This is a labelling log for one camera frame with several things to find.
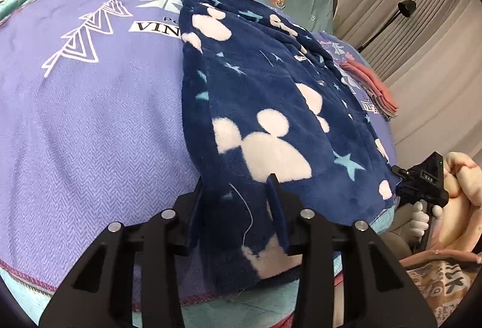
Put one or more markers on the purple tree-print blanket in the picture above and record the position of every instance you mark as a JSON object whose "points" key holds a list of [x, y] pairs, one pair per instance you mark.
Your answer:
{"points": [[94, 124]]}

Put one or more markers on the navy fleece printed garment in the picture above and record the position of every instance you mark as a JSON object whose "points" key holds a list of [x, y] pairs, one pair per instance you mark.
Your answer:
{"points": [[263, 87]]}

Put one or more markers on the person's right hand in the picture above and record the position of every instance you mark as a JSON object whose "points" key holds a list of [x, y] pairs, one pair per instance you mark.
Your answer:
{"points": [[420, 218]]}

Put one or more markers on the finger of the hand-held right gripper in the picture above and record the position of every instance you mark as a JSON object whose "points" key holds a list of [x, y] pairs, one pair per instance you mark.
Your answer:
{"points": [[400, 173]]}

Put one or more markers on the beige printed cloth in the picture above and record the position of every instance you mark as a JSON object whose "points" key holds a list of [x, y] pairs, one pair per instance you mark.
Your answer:
{"points": [[448, 286]]}

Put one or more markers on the coral folded garment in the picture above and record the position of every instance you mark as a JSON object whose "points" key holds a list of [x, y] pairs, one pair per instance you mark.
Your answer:
{"points": [[371, 77]]}

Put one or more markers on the person's pink fleece clothing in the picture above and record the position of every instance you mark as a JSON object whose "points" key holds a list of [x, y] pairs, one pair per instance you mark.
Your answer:
{"points": [[463, 200]]}

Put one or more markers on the grey folded garment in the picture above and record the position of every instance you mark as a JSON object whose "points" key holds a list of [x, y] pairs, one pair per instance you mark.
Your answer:
{"points": [[382, 111]]}

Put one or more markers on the black lamp stand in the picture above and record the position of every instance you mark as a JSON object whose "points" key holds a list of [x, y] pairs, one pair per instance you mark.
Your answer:
{"points": [[406, 8]]}

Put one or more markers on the pink folded garment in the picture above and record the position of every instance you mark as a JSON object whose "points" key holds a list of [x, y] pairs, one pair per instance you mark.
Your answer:
{"points": [[388, 107]]}

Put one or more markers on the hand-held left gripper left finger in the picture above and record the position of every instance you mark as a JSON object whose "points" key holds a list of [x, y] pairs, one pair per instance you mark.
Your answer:
{"points": [[196, 209]]}

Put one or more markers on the white pleated curtain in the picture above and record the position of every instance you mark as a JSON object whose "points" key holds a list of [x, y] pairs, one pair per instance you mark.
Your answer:
{"points": [[433, 49]]}

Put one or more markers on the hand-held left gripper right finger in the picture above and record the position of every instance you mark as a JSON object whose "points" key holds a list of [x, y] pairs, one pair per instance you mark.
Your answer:
{"points": [[277, 207]]}

